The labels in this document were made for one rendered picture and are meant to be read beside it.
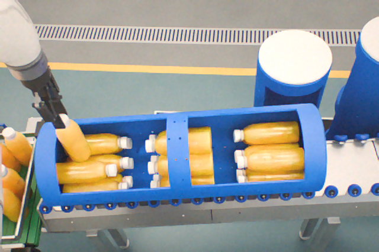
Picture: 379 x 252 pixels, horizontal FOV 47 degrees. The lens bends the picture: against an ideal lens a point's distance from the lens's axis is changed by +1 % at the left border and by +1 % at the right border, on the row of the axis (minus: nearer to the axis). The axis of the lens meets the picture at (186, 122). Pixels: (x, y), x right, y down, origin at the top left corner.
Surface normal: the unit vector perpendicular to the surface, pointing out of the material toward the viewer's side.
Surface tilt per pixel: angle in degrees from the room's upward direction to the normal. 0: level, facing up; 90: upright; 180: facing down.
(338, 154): 0
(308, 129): 7
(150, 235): 0
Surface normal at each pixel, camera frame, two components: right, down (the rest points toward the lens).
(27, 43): 0.85, 0.43
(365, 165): -0.08, -0.54
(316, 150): -0.05, 0.00
